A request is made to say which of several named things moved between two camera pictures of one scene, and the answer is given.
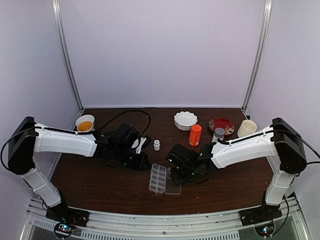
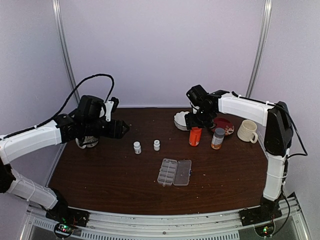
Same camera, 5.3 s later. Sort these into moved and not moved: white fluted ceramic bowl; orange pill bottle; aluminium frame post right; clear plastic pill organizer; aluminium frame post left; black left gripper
Moved: clear plastic pill organizer; black left gripper
Not moved: aluminium frame post left; white fluted ceramic bowl; orange pill bottle; aluminium frame post right
